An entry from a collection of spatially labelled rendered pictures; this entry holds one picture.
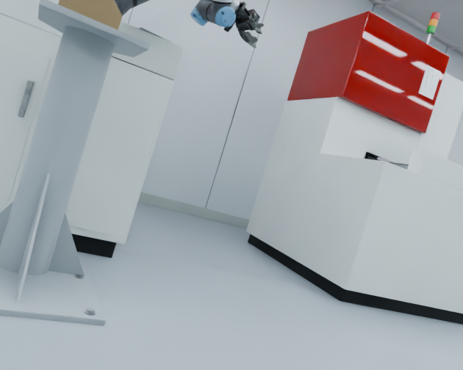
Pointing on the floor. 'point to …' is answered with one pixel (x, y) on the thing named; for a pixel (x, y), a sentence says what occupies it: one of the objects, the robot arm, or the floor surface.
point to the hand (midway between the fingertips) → (256, 39)
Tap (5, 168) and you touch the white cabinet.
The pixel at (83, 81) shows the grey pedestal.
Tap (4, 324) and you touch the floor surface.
